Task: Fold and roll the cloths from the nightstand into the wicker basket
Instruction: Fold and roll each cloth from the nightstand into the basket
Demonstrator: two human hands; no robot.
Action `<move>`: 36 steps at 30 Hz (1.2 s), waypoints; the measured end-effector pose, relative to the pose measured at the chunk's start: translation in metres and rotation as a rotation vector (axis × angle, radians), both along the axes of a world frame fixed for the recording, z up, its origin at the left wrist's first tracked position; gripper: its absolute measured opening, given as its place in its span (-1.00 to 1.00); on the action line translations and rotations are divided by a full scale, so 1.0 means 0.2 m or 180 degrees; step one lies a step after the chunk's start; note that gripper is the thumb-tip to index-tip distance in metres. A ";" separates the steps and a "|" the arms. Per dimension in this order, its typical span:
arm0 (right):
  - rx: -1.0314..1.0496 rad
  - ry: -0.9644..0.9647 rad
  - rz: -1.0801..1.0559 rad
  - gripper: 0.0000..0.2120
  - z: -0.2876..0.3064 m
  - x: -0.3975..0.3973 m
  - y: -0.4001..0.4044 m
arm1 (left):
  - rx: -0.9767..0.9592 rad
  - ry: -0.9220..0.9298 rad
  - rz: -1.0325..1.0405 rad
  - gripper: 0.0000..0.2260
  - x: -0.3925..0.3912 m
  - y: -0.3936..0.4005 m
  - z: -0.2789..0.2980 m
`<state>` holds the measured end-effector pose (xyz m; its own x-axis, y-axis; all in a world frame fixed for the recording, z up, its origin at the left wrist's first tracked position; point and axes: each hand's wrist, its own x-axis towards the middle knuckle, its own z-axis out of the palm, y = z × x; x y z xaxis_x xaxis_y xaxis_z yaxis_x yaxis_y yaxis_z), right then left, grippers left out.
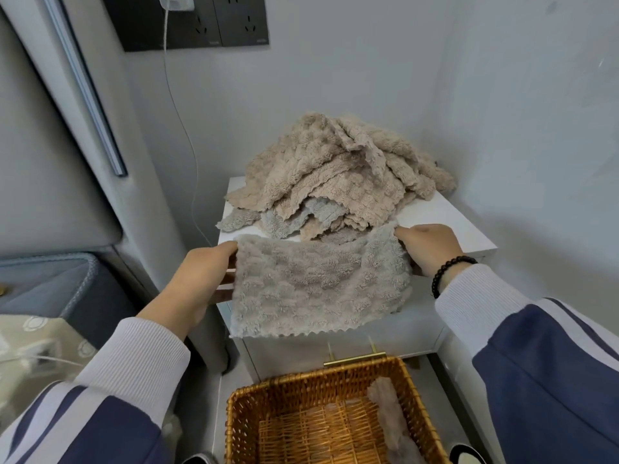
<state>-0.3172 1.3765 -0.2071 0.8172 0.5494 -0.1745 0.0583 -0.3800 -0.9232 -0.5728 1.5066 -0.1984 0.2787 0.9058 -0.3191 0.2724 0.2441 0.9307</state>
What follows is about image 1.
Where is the wide black wall socket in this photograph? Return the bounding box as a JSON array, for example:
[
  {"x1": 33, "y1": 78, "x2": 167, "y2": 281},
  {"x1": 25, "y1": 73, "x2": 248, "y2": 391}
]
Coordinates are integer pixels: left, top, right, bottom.
[{"x1": 100, "y1": 0, "x2": 223, "y2": 53}]

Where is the clear plastic bag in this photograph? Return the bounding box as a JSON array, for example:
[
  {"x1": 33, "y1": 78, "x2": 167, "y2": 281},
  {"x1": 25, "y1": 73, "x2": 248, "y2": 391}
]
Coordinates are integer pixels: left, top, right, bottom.
[{"x1": 162, "y1": 412, "x2": 184, "y2": 464}]

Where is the person's left forearm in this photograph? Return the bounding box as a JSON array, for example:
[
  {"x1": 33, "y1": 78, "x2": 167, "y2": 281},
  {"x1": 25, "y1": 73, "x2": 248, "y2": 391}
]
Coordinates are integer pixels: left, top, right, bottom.
[{"x1": 0, "y1": 304, "x2": 192, "y2": 464}]

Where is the person's right forearm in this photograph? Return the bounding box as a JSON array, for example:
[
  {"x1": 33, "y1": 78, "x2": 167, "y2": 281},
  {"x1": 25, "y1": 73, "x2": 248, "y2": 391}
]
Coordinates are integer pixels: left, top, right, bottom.
[{"x1": 434, "y1": 264, "x2": 619, "y2": 464}]

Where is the black bead bracelet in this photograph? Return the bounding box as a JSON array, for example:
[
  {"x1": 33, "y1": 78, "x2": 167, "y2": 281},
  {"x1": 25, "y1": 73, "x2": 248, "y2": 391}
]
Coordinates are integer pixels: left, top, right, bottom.
[{"x1": 431, "y1": 255, "x2": 478, "y2": 299}]

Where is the grey padded headboard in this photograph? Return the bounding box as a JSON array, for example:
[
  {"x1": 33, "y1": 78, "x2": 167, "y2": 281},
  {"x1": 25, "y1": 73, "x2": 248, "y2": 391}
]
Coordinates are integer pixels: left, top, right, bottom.
[{"x1": 0, "y1": 9, "x2": 123, "y2": 259}]

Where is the single grey towel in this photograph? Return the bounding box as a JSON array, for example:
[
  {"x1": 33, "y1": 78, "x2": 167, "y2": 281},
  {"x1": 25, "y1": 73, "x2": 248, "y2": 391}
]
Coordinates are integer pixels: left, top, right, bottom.
[
  {"x1": 228, "y1": 222, "x2": 413, "y2": 340},
  {"x1": 389, "y1": 432, "x2": 427, "y2": 464}
]

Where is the person's left hand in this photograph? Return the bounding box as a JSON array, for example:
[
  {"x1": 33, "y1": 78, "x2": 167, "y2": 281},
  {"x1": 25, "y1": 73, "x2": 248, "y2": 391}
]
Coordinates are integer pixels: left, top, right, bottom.
[{"x1": 164, "y1": 240, "x2": 239, "y2": 334}]

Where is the single beige towel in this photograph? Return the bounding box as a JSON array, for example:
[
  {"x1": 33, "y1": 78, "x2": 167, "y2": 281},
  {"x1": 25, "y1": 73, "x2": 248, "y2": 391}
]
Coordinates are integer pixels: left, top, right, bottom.
[{"x1": 366, "y1": 376, "x2": 412, "y2": 450}]

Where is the white charging cable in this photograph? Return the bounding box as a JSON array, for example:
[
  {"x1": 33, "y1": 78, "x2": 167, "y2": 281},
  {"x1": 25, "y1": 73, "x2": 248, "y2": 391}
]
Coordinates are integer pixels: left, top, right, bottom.
[{"x1": 0, "y1": 8, "x2": 213, "y2": 369}]

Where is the person's right shoe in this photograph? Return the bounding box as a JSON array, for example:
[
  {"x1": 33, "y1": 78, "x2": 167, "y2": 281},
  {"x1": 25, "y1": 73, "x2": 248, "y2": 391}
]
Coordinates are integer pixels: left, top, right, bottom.
[{"x1": 448, "y1": 443, "x2": 487, "y2": 464}]

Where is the silver headboard trim strip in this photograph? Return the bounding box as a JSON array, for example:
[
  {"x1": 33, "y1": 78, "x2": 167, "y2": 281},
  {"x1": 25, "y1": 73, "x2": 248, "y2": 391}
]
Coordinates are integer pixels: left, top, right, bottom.
[{"x1": 41, "y1": 0, "x2": 128, "y2": 178}]

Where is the short gold drawer handle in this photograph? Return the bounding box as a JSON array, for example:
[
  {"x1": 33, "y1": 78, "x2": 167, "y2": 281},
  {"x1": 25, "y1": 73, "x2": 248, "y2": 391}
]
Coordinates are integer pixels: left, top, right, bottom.
[{"x1": 322, "y1": 335, "x2": 388, "y2": 368}]

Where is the orange wicker basket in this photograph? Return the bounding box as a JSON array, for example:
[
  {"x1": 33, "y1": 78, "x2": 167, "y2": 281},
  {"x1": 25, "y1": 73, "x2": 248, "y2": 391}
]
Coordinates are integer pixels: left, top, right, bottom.
[{"x1": 224, "y1": 356, "x2": 451, "y2": 464}]

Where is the person's right hand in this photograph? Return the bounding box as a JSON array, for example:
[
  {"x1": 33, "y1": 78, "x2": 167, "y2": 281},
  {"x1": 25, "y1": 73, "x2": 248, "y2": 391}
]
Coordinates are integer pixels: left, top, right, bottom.
[{"x1": 394, "y1": 223, "x2": 466, "y2": 278}]

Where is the pile of beige grey towels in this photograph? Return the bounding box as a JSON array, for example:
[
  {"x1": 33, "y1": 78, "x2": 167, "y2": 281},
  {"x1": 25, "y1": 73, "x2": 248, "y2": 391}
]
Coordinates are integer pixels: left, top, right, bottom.
[{"x1": 216, "y1": 112, "x2": 458, "y2": 243}]

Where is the white nightstand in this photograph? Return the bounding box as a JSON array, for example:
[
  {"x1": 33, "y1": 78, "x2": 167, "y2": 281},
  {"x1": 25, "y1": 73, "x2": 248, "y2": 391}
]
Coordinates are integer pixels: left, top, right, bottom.
[{"x1": 216, "y1": 176, "x2": 499, "y2": 382}]

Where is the narrow black wall socket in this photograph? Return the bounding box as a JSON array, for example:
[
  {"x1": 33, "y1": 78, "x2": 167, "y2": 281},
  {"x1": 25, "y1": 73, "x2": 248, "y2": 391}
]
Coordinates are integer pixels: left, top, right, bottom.
[{"x1": 212, "y1": 0, "x2": 270, "y2": 48}]

